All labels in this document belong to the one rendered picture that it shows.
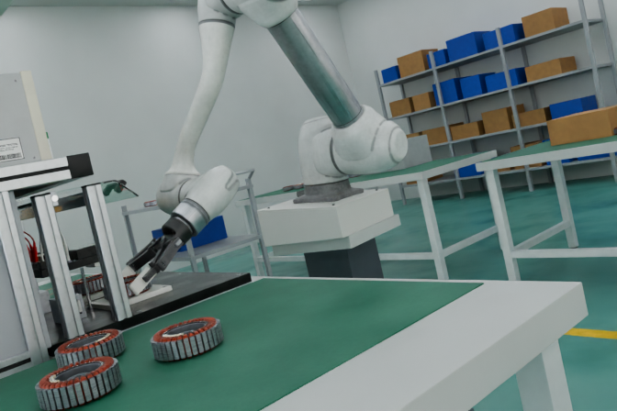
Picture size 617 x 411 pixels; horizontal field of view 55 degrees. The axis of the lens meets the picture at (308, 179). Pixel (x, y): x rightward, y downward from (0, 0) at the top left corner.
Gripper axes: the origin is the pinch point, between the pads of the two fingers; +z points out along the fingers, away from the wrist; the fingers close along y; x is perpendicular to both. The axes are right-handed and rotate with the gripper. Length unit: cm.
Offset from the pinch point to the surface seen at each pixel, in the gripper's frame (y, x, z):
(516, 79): 223, -253, -552
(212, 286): -19.9, -8.6, -8.0
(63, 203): -2.2, 24.8, -1.9
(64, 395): -55, 14, 31
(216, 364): -63, 3, 16
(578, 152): 1, -129, -208
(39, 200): -20.4, 31.0, 6.4
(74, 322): -19.6, 9.1, 17.5
